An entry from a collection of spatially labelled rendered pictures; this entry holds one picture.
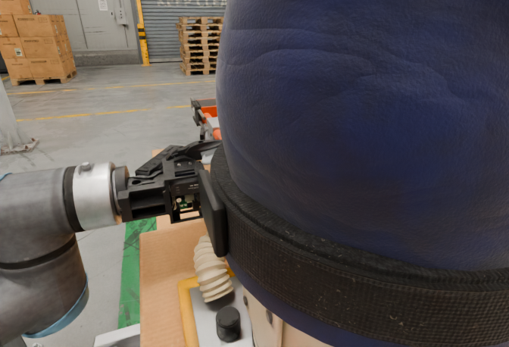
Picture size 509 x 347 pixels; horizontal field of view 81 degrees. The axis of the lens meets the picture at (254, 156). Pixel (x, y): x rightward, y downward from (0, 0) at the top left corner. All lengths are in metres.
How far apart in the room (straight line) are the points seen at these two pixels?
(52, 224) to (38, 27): 7.37
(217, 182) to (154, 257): 0.36
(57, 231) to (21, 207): 0.05
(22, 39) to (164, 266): 7.49
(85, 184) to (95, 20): 9.89
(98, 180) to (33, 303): 0.17
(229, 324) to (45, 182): 0.28
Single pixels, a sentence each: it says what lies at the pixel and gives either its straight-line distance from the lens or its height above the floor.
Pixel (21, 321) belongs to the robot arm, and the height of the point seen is 0.96.
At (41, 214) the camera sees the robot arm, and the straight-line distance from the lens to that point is 0.44.
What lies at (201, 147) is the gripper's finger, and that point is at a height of 1.13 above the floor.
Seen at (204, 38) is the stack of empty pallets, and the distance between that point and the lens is 7.67.
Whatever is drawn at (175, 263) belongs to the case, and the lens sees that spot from 0.51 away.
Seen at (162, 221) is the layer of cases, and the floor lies 0.54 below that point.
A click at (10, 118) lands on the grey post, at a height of 0.35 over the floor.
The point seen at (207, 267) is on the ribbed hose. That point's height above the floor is 1.02.
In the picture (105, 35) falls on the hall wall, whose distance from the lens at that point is 10.26.
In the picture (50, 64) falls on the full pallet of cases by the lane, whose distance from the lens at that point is 7.80.
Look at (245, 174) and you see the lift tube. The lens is 0.15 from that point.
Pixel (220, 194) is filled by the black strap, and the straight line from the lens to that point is 0.17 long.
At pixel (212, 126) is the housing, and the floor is 1.09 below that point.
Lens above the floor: 1.30
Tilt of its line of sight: 25 degrees down
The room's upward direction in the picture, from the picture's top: straight up
